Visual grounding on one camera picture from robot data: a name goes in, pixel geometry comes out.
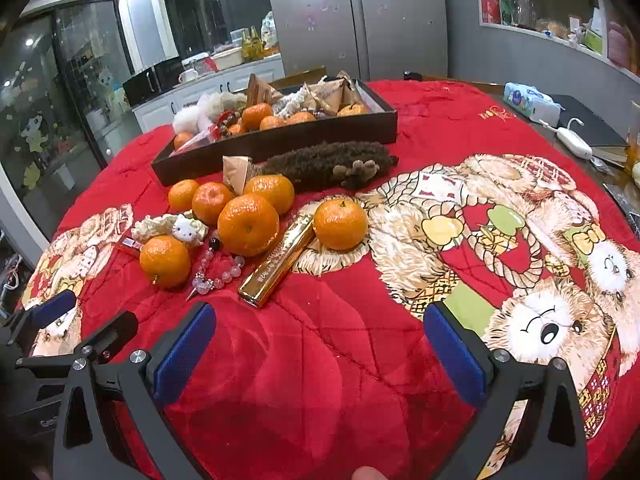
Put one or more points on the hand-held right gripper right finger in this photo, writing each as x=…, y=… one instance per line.
x=455, y=355

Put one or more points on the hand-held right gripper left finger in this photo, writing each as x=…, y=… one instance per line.
x=185, y=350

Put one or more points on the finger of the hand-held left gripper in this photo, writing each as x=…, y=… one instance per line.
x=112, y=332
x=52, y=307

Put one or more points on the orange tangerine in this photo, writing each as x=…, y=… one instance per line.
x=248, y=225
x=212, y=203
x=270, y=193
x=164, y=261
x=340, y=225
x=183, y=195

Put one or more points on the cream scrunchie with cat figure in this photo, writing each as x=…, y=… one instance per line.
x=170, y=227

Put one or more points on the gold foil bar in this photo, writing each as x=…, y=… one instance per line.
x=277, y=260

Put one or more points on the tan triangular snack packet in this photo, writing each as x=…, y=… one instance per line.
x=262, y=91
x=236, y=172
x=325, y=96
x=345, y=82

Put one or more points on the dark rectangular box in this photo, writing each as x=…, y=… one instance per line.
x=280, y=142

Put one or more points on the brown plush strip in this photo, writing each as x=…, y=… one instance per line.
x=320, y=162

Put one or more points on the pile of tangerines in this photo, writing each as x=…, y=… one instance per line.
x=256, y=116

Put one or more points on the person's right hand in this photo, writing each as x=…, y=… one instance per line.
x=367, y=474

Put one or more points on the red printed bear blanket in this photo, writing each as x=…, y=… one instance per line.
x=325, y=385

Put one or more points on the glass sliding door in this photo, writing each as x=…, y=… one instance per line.
x=60, y=110

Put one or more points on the white fluffy pom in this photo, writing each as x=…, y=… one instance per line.
x=189, y=119

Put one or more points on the white charger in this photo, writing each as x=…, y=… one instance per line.
x=572, y=142

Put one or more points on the black microwave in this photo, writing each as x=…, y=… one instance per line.
x=150, y=85

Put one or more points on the white fuzzy scrunchie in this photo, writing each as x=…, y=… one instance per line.
x=215, y=102

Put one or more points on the white kitchen cabinet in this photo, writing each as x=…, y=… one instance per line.
x=210, y=91

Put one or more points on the blue and white tissue pack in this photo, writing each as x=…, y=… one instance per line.
x=530, y=100

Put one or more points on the white cup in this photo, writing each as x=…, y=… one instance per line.
x=189, y=76

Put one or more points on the wooden chair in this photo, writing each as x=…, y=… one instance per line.
x=300, y=77
x=465, y=82

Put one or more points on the black laptop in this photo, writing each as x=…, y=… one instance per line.
x=595, y=120

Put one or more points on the white food container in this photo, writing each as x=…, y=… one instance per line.
x=227, y=59

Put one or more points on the yellow glass bottles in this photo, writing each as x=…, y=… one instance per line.
x=252, y=46

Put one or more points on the dark kitchen window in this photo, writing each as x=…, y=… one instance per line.
x=215, y=10

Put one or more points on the silver refrigerator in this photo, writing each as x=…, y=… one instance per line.
x=360, y=20

